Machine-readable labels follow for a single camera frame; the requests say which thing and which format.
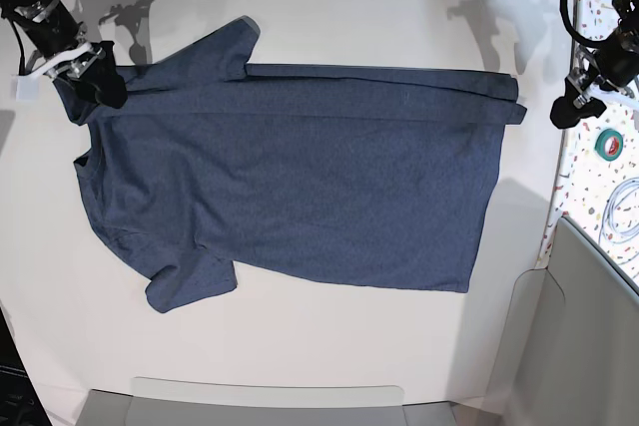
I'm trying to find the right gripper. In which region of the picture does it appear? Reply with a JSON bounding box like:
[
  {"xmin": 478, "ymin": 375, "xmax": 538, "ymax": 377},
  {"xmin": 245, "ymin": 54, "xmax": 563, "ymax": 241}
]
[{"xmin": 16, "ymin": 41, "xmax": 128, "ymax": 109}]

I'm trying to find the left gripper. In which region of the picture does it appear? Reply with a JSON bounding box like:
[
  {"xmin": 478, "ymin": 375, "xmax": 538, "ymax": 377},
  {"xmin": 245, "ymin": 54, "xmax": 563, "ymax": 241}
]
[{"xmin": 550, "ymin": 76, "xmax": 638, "ymax": 130}]

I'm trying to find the navy blue t-shirt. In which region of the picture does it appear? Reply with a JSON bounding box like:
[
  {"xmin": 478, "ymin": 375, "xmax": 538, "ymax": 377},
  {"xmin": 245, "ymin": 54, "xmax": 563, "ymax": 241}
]
[{"xmin": 55, "ymin": 18, "xmax": 526, "ymax": 313}]

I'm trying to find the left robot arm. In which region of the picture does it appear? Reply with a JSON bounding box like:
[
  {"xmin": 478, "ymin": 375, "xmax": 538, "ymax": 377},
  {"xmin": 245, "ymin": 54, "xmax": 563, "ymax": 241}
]
[{"xmin": 550, "ymin": 0, "xmax": 638, "ymax": 130}]

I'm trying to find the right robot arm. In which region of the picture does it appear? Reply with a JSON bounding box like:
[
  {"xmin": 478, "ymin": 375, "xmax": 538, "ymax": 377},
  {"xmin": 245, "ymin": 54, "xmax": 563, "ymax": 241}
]
[{"xmin": 1, "ymin": 0, "xmax": 128, "ymax": 109}]

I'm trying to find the green tape roll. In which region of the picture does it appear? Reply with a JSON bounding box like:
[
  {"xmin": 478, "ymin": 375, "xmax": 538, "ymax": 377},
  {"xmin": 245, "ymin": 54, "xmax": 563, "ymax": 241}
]
[{"xmin": 594, "ymin": 129, "xmax": 624, "ymax": 163}]

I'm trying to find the confetti patterned side cloth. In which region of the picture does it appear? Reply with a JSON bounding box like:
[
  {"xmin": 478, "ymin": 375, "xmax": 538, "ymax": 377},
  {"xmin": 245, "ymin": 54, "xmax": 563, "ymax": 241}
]
[{"xmin": 536, "ymin": 0, "xmax": 639, "ymax": 272}]

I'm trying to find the grey bin right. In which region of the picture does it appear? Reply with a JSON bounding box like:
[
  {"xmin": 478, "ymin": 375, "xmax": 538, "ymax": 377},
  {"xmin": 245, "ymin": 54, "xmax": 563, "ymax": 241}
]
[{"xmin": 501, "ymin": 218, "xmax": 638, "ymax": 425}]

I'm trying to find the grey tray bottom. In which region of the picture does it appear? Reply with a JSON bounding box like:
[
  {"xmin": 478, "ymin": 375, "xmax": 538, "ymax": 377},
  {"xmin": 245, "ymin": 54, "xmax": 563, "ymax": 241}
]
[{"xmin": 77, "ymin": 377, "xmax": 476, "ymax": 425}]

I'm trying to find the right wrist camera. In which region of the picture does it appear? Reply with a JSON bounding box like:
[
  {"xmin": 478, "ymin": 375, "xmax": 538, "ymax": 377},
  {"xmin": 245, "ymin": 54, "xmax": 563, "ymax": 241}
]
[{"xmin": 12, "ymin": 76, "xmax": 39, "ymax": 102}]

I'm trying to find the white coiled cable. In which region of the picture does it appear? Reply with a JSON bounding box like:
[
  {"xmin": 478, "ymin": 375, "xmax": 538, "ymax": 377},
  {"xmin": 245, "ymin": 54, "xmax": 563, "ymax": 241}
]
[{"xmin": 596, "ymin": 177, "xmax": 639, "ymax": 250}]

